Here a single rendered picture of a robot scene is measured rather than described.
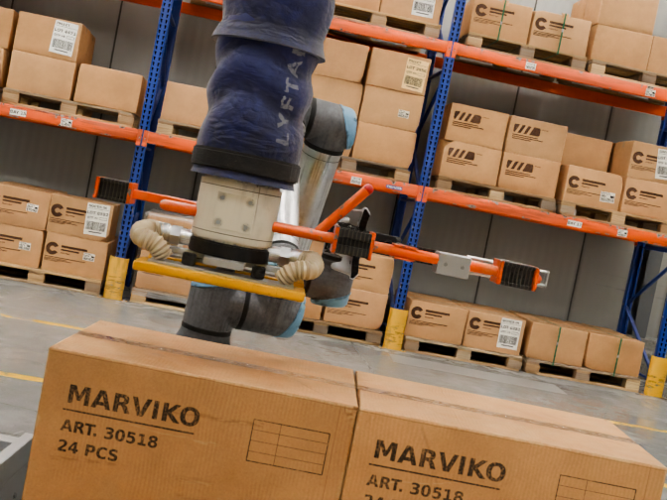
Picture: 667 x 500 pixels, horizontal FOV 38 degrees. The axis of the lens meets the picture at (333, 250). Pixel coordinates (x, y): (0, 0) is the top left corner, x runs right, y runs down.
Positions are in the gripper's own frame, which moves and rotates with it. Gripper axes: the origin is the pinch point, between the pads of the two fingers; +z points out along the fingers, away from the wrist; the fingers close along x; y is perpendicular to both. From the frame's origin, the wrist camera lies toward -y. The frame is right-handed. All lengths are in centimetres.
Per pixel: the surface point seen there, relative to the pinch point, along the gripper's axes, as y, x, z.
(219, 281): 27.0, -11.8, 14.3
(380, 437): -9.0, -34.6, 21.2
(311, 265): 10.0, -5.6, 10.7
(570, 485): -46, -37, 23
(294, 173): 16.9, 11.8, 4.6
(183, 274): 34.2, -11.8, 14.3
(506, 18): -151, 211, -731
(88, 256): 196, -90, -708
